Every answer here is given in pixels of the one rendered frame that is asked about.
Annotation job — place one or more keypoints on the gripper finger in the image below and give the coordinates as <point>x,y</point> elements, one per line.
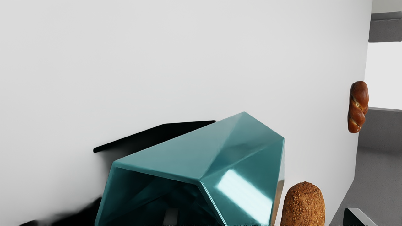
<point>171,218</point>

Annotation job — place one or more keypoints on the teal faceted mug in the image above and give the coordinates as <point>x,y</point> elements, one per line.
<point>201,157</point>

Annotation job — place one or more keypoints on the brown seeded bread loaf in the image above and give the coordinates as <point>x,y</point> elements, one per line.
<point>303,205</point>

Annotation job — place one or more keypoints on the black block with grey edge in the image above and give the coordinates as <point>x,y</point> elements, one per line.
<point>353,219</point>

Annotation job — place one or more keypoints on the brown braided bread loaf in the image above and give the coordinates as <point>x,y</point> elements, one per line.
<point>358,106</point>

